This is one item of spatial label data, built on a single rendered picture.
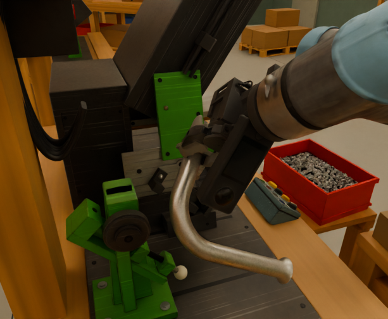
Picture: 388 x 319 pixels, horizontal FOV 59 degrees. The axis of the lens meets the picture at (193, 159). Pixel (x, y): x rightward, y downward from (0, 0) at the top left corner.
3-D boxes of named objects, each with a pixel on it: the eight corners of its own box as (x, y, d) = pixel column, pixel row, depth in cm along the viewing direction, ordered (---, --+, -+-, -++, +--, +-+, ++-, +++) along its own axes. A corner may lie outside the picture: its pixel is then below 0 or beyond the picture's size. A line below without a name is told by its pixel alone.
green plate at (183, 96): (196, 148, 96) (189, 70, 90) (206, 153, 88) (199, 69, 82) (155, 154, 92) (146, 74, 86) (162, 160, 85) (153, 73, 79)
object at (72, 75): (124, 152, 124) (113, 57, 108) (140, 199, 99) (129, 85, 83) (71, 161, 119) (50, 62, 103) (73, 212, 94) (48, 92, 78)
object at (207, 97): (224, 99, 116) (224, 90, 114) (245, 116, 103) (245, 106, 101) (106, 112, 105) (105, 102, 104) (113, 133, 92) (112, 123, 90)
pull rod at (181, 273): (185, 270, 72) (185, 250, 69) (189, 280, 70) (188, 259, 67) (159, 277, 71) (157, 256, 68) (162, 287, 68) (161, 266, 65)
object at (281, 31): (283, 44, 758) (288, 7, 721) (310, 51, 696) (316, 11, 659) (238, 49, 710) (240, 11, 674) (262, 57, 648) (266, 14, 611)
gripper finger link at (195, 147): (191, 128, 57) (226, 114, 49) (180, 159, 55) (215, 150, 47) (176, 118, 55) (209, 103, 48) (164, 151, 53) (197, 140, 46)
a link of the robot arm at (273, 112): (331, 143, 34) (267, 105, 31) (298, 152, 38) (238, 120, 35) (342, 80, 36) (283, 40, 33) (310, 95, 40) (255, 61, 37)
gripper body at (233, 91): (252, 116, 51) (313, 85, 40) (238, 168, 48) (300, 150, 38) (209, 92, 48) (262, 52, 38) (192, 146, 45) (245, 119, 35)
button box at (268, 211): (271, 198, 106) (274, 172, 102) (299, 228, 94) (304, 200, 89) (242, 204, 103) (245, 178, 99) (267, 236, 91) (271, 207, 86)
